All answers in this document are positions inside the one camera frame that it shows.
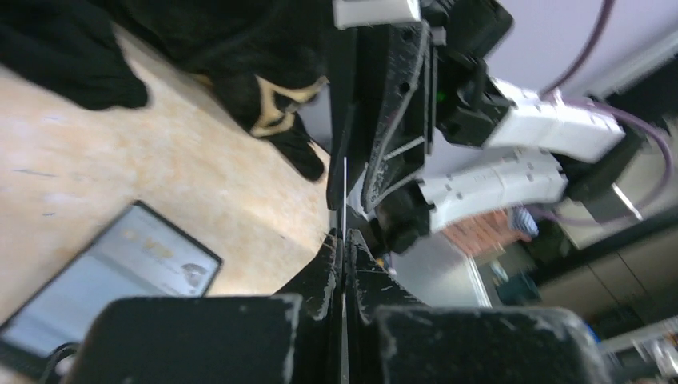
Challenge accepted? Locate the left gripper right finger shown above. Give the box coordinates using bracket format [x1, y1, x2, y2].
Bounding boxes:
[345, 227, 612, 384]

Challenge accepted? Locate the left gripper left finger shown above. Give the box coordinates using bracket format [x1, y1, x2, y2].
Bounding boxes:
[64, 230, 342, 383]

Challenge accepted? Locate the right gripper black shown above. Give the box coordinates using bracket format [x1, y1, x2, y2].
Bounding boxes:
[326, 1, 514, 211]

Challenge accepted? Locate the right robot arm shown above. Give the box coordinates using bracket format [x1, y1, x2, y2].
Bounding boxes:
[326, 1, 648, 253]

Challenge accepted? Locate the black floral blanket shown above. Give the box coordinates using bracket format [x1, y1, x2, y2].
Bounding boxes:
[101, 0, 328, 182]

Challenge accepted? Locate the black cloth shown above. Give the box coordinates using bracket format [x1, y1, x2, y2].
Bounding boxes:
[1, 1, 149, 110]

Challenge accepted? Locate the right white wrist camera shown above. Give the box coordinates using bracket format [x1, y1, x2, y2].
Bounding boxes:
[333, 0, 421, 30]

